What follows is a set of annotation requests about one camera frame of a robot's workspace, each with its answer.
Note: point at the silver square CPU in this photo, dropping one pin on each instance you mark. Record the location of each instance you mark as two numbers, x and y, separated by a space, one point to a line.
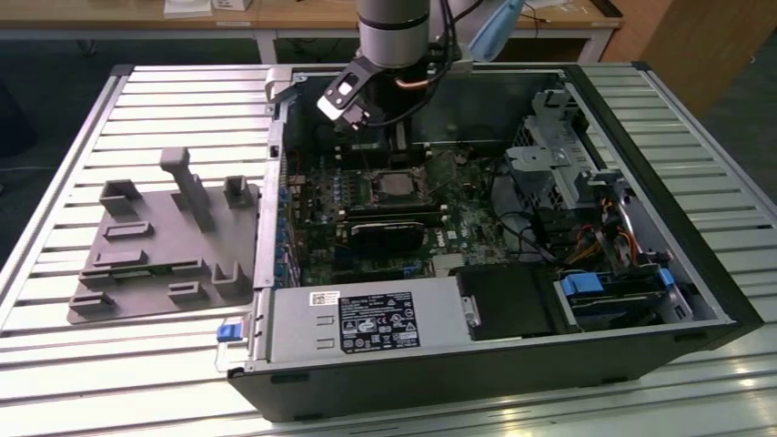
398 184

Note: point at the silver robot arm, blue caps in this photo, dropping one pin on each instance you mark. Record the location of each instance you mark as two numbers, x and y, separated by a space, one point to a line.
390 36

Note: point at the black RAM slot bank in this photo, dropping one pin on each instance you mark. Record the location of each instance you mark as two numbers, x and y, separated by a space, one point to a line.
364 155

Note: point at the CPU socket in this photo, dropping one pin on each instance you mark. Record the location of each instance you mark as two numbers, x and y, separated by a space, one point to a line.
372 198

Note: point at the metal drive cage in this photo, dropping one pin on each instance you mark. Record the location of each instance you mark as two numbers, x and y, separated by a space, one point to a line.
540 159

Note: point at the black graphics card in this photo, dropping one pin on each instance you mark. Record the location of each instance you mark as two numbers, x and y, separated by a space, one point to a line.
388 239

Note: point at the green motherboard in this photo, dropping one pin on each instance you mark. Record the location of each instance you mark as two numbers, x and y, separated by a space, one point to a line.
473 227

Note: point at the small white box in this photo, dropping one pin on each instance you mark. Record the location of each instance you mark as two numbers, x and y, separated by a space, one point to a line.
230 3

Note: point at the small silver heat sink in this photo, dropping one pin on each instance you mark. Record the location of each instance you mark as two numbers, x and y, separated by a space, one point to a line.
448 264

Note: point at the large white box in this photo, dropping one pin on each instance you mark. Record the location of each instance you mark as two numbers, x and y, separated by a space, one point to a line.
188 8

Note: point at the grey plastic parts rack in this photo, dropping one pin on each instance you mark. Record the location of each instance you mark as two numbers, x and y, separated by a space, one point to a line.
169 236

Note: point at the black plastic shroud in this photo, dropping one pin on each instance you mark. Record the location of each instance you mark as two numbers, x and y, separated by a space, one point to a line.
509 300

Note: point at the wooden desk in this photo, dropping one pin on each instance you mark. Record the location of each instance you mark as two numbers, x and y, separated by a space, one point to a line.
121 25

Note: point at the blue disk carrier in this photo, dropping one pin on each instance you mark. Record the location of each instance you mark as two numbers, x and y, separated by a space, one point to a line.
581 284

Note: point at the wooden cabinet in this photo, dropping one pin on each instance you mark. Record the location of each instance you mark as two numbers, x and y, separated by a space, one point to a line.
698 45

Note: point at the grey power supply unit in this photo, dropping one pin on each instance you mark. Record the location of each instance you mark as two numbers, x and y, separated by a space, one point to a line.
290 328

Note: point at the green RAM stick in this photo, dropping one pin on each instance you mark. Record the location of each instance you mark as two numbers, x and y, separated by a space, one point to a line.
142 273

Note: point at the blue case latch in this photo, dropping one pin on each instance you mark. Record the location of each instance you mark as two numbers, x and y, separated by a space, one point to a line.
229 331

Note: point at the metal disk bay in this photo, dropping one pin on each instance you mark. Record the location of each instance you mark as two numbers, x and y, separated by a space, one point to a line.
618 305

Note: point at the blue plastic clip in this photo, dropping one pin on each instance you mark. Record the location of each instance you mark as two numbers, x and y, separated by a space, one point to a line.
665 278

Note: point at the black open PC case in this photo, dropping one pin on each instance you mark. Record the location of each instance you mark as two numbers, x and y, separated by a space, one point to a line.
425 391

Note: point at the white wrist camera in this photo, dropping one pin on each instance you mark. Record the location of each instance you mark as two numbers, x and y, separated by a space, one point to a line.
333 104

